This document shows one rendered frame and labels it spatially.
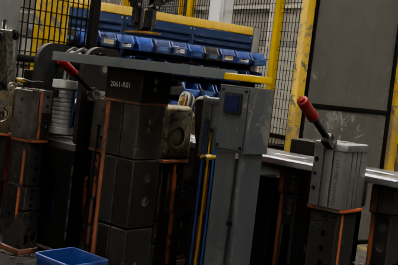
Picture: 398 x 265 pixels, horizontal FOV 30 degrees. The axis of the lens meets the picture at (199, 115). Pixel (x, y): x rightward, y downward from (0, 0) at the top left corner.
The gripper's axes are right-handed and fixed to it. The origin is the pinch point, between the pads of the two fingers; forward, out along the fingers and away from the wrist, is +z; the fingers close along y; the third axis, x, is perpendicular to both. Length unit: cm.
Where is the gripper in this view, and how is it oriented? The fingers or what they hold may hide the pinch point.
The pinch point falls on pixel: (143, 19)
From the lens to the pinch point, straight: 142.9
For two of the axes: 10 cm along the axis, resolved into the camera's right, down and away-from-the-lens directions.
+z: -1.1, 9.9, 0.5
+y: 8.3, 0.6, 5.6
